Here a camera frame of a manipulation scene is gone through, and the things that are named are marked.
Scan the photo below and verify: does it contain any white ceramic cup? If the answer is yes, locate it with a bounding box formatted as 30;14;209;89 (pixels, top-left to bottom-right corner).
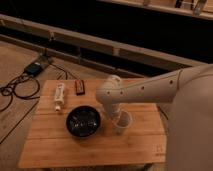
113;110;132;135

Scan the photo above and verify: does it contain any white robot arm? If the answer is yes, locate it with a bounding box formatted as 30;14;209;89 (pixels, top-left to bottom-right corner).
96;64;213;171

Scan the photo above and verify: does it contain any black bowl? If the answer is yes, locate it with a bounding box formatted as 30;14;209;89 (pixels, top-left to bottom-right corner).
66;105;101;137

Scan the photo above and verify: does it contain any red brown snack bar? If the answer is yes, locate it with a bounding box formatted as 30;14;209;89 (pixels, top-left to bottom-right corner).
75;79;85;95

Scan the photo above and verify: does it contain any white plastic bottle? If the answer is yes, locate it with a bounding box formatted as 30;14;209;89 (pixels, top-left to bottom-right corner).
54;83;65;111

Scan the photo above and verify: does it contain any wooden railing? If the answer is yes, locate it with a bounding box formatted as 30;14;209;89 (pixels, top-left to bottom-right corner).
0;14;204;70

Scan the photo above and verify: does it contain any wooden table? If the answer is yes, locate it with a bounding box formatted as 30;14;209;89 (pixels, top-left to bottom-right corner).
19;79;166;168

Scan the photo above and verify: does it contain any black power adapter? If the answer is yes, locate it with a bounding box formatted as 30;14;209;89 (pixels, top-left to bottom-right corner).
24;63;42;76

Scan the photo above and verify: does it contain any black floor cable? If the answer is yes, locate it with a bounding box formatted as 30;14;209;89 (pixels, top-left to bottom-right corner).
0;71;41;113

